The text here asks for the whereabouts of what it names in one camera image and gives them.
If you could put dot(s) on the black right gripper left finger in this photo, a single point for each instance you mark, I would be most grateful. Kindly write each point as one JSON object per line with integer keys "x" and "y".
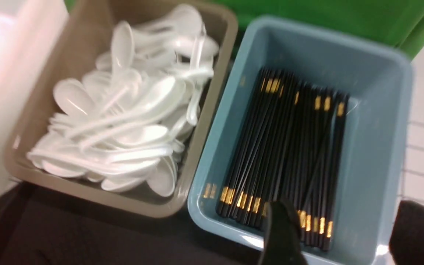
{"x": 282, "y": 235}

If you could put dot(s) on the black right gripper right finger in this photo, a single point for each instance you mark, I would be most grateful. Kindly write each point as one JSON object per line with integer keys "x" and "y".
{"x": 407, "y": 239}

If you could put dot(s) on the bundle of black chopsticks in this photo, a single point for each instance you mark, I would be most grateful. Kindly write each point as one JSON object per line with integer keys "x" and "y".
{"x": 290, "y": 147}

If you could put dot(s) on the blue chopstick bin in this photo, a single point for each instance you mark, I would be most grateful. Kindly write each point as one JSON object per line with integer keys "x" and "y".
{"x": 379, "y": 81}

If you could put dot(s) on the pile of white spoons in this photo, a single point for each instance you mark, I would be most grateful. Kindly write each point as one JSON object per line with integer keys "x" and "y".
{"x": 124, "y": 121}

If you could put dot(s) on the green backdrop cloth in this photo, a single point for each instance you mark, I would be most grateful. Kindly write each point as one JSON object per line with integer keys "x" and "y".
{"x": 396, "y": 23}

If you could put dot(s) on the olive brown spoon bin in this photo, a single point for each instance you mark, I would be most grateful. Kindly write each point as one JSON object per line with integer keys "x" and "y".
{"x": 87, "y": 34}

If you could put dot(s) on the large white plastic tub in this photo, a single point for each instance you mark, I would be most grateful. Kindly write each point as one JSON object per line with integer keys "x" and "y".
{"x": 28, "y": 31}

